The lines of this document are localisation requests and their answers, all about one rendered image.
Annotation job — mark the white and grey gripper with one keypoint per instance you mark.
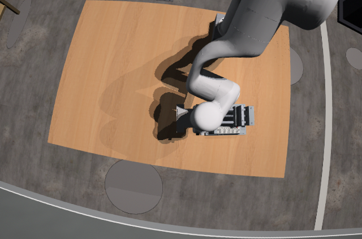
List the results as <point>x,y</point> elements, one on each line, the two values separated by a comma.
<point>195,130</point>

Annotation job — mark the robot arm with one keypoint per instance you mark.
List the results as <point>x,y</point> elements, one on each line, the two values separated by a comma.
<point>247,29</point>

